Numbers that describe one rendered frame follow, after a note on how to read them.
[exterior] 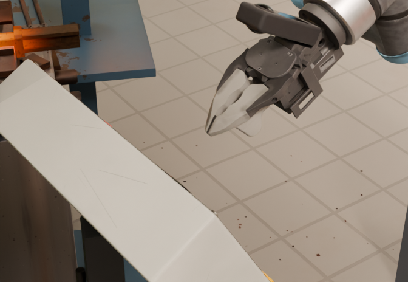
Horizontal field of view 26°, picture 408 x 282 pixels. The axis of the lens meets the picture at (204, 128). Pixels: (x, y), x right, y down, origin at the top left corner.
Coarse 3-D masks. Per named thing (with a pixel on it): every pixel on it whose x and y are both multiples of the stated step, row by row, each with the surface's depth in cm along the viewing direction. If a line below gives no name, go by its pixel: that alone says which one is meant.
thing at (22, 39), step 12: (72, 24) 144; (0, 36) 142; (12, 36) 142; (24, 36) 141; (36, 36) 141; (48, 36) 142; (60, 36) 143; (72, 36) 144; (24, 48) 143; (36, 48) 143; (48, 48) 143; (60, 48) 143
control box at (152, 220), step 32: (32, 64) 96; (0, 96) 95; (32, 96) 93; (64, 96) 91; (0, 128) 92; (32, 128) 90; (64, 128) 88; (96, 128) 86; (32, 160) 87; (64, 160) 86; (96, 160) 84; (128, 160) 82; (64, 192) 83; (96, 192) 82; (128, 192) 80; (160, 192) 78; (96, 224) 79; (128, 224) 78; (160, 224) 76; (192, 224) 75; (128, 256) 76; (160, 256) 74; (192, 256) 75; (224, 256) 78
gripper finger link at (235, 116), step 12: (252, 84) 110; (252, 96) 109; (228, 108) 110; (240, 108) 109; (264, 108) 112; (216, 120) 109; (228, 120) 109; (240, 120) 109; (252, 120) 111; (216, 132) 110; (252, 132) 112
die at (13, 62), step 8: (8, 24) 149; (0, 32) 146; (0, 48) 140; (8, 48) 140; (0, 56) 140; (8, 56) 140; (0, 64) 138; (8, 64) 138; (16, 64) 146; (0, 72) 136; (8, 72) 136; (0, 80) 136
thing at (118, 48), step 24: (24, 0) 209; (48, 0) 209; (96, 0) 209; (120, 0) 209; (24, 24) 198; (48, 24) 198; (96, 24) 198; (120, 24) 198; (72, 48) 189; (96, 48) 189; (120, 48) 189; (144, 48) 189; (96, 72) 181; (120, 72) 181; (144, 72) 182
